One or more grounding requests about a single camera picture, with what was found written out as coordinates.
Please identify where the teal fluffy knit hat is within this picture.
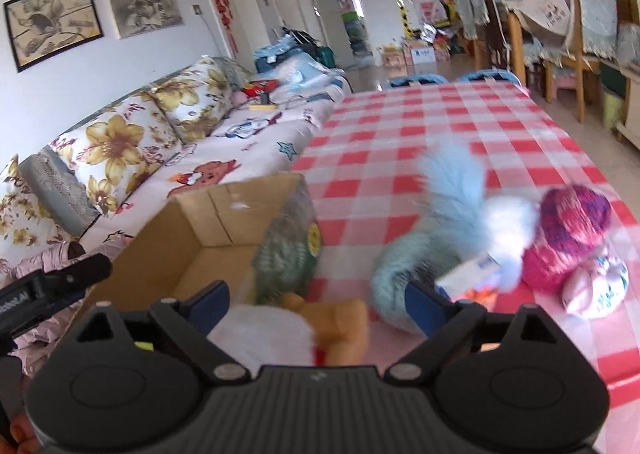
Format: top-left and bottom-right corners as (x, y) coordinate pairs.
(370, 231), (461, 335)

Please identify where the pink purple knit hat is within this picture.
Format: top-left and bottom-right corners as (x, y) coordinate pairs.
(522, 184), (612, 293)

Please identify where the white patterned soft item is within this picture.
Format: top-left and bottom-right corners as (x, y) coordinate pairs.
(561, 246), (629, 319)

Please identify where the person's left hand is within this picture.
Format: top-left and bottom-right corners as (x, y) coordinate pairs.
(1, 413), (42, 454)

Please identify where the small blue white box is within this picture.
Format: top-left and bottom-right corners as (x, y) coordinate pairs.
(435, 255), (502, 303)

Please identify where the blue white fur scarf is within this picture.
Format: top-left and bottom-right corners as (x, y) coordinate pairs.
(416, 137), (542, 293)

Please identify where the orange plush toy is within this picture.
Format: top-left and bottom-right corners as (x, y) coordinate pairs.
(207, 292), (371, 369)

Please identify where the cardboard box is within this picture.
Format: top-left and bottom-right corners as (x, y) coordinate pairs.
(80, 172), (322, 313)

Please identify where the grey lace cushion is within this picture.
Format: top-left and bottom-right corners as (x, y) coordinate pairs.
(18, 146), (100, 237)

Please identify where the red white checkered tablecloth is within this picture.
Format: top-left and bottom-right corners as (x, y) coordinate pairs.
(290, 80), (640, 400)

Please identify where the floral cushion middle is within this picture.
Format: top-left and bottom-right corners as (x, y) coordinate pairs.
(50, 93), (182, 217)

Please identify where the floral cushion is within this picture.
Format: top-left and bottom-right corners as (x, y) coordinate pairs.
(50, 93), (182, 217)
(150, 56), (234, 144)

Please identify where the floral cushion far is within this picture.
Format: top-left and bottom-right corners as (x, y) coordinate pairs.
(150, 56), (234, 144)

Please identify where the sofa with cartoon cover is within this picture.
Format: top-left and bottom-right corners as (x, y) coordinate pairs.
(1, 85), (349, 284)

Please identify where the blue stool left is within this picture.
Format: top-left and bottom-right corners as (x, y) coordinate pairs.
(383, 73), (448, 90)

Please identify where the blue stool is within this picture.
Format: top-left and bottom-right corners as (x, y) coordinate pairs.
(383, 73), (448, 90)
(457, 68), (522, 85)

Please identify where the blue stool right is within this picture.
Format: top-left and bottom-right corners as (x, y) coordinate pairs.
(457, 68), (522, 85)

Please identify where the pile of blue bedding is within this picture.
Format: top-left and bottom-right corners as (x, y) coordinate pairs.
(253, 30), (352, 94)

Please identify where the green waste bin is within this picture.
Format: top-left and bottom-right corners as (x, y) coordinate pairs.
(602, 90), (625, 131)

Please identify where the black framed bird picture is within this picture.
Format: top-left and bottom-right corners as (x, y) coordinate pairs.
(3, 0), (103, 72)

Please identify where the wooden chair with cover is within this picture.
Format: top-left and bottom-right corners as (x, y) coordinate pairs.
(501, 0), (599, 122)

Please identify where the grey sketch portrait picture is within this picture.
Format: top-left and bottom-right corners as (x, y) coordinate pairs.
(108, 0), (183, 40)

